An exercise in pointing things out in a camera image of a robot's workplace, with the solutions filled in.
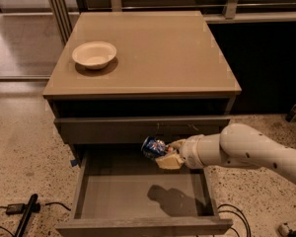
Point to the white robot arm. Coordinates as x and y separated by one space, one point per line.
236 146

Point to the metal shelf frame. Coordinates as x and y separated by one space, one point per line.
174 0

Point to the white paper bowl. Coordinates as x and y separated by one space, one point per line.
94 55

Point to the dark object by wall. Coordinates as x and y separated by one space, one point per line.
291 116

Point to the blue pepsi can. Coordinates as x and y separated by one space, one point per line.
153 148

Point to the black power adapter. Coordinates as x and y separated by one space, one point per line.
15 208

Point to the closed grey top drawer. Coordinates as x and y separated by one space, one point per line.
135 130

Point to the black rod on floor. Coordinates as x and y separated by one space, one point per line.
31 207

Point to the blue tape piece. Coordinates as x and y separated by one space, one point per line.
73 163

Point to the grey drawer cabinet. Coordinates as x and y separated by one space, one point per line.
167 64

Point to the open grey middle drawer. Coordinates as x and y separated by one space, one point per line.
121 193

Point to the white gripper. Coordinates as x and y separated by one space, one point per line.
188 153

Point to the white power strip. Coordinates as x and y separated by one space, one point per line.
288 229

